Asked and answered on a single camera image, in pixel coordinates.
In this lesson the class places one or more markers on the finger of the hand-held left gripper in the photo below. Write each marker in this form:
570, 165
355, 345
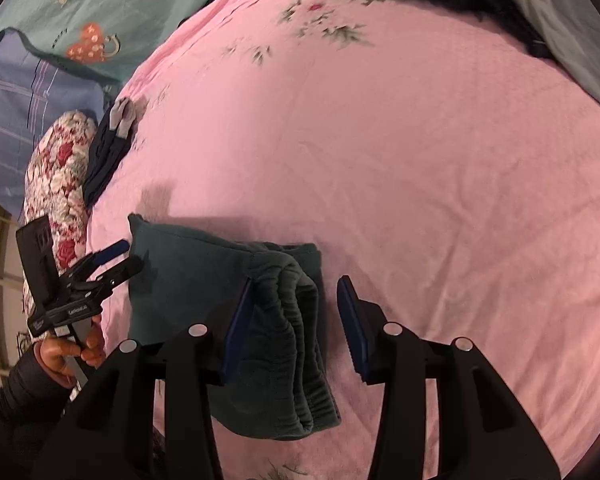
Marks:
122, 270
111, 252

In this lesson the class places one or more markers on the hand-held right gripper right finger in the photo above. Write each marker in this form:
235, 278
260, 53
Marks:
352, 320

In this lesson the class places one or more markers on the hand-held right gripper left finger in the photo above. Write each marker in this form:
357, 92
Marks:
240, 320

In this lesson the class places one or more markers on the dark teal pants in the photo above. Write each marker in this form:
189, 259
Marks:
190, 280

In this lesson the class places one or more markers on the person's left forearm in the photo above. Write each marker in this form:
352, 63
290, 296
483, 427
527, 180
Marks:
25, 395

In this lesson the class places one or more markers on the person's left hand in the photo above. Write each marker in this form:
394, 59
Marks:
50, 357

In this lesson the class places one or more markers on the red floral pillow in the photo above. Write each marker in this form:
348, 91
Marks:
60, 170

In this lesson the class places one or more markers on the navy and grey garment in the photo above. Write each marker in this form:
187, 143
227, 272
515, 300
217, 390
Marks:
105, 155

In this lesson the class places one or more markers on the blue plaid pillow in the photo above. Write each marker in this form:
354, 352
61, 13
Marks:
15, 110

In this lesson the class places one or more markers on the pink floral blanket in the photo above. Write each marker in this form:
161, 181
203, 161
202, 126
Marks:
380, 160

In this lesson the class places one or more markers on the green printed bed sheet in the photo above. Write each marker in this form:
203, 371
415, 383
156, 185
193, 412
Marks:
130, 0

